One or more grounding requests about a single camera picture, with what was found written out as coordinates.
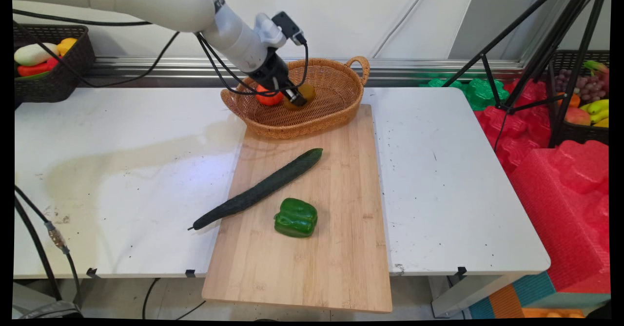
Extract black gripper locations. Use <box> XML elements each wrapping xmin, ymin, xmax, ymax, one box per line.
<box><xmin>247</xmin><ymin>47</ymin><xmax>309</xmax><ymax>108</ymax></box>

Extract brown toy potato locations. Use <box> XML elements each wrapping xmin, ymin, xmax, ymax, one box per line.
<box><xmin>283</xmin><ymin>83</ymin><xmax>316</xmax><ymax>111</ymax></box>

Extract orange toy tomato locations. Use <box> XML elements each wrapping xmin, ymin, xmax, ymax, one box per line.
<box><xmin>256</xmin><ymin>84</ymin><xmax>284</xmax><ymax>106</ymax></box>

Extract woven wicker basket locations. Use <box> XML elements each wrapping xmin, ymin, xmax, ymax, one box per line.
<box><xmin>220</xmin><ymin>56</ymin><xmax>371</xmax><ymax>140</ymax></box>

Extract long dark green cucumber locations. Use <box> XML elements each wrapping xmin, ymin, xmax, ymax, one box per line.
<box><xmin>188</xmin><ymin>148</ymin><xmax>324</xmax><ymax>231</ymax></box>

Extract green bell pepper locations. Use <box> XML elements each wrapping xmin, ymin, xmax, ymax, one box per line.
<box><xmin>273</xmin><ymin>198</ymin><xmax>318</xmax><ymax>238</ymax></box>

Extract bamboo cutting board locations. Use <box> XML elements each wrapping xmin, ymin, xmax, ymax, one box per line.
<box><xmin>201</xmin><ymin>103</ymin><xmax>393</xmax><ymax>314</ymax></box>

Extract black plastic basket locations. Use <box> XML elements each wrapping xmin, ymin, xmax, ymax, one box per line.
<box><xmin>548</xmin><ymin>49</ymin><xmax>610</xmax><ymax>146</ymax></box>
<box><xmin>13</xmin><ymin>23</ymin><xmax>96</xmax><ymax>104</ymax></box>

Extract red foam mat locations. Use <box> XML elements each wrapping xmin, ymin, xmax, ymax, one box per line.
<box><xmin>509</xmin><ymin>140</ymin><xmax>611</xmax><ymax>293</ymax></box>
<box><xmin>475</xmin><ymin>78</ymin><xmax>554</xmax><ymax>175</ymax></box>

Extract red toy pepper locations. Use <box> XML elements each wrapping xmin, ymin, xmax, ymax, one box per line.
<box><xmin>17</xmin><ymin>57</ymin><xmax>59</xmax><ymax>77</ymax></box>

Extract white toy vegetable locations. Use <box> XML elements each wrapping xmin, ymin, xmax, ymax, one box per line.
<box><xmin>14</xmin><ymin>42</ymin><xmax>60</xmax><ymax>67</ymax></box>

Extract grey table leg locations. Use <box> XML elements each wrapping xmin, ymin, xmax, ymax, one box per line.
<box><xmin>429</xmin><ymin>273</ymin><xmax>517</xmax><ymax>318</ymax></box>

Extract pink toy peach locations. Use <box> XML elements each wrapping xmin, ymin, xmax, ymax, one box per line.
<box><xmin>565</xmin><ymin>107</ymin><xmax>591</xmax><ymax>126</ymax></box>

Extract purple toy grapes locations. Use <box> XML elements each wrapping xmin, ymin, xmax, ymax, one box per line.
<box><xmin>556</xmin><ymin>68</ymin><xmax>607</xmax><ymax>103</ymax></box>

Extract yellow green toy banana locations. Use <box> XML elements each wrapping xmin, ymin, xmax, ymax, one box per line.
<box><xmin>580</xmin><ymin>99</ymin><xmax>610</xmax><ymax>115</ymax></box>

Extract blue orange foam mat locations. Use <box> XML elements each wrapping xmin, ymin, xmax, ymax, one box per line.
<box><xmin>468</xmin><ymin>271</ymin><xmax>610</xmax><ymax>319</ymax></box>

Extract black camera cable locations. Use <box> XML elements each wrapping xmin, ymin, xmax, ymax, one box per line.
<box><xmin>195</xmin><ymin>33</ymin><xmax>311</xmax><ymax>96</ymax></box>

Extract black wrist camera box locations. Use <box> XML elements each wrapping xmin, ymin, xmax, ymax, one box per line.
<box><xmin>271</xmin><ymin>11</ymin><xmax>307</xmax><ymax>45</ymax></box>

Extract metal wall rail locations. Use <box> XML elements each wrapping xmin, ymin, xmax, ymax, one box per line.
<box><xmin>80</xmin><ymin>57</ymin><xmax>525</xmax><ymax>88</ymax></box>

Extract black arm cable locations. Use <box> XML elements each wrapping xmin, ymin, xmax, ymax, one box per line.
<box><xmin>12</xmin><ymin>9</ymin><xmax>181</xmax><ymax>89</ymax></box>

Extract black floor cable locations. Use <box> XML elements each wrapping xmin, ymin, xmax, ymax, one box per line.
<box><xmin>142</xmin><ymin>277</ymin><xmax>161</xmax><ymax>320</ymax></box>

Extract black camera tripod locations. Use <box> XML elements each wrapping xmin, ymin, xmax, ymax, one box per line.
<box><xmin>441</xmin><ymin>0</ymin><xmax>610</xmax><ymax>149</ymax></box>

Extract thin cable with metal connector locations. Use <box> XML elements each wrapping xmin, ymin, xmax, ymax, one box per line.
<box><xmin>15</xmin><ymin>185</ymin><xmax>82</xmax><ymax>307</ymax></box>

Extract thick black cable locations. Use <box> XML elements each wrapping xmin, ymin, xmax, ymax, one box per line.
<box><xmin>15</xmin><ymin>197</ymin><xmax>63</xmax><ymax>301</ymax></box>

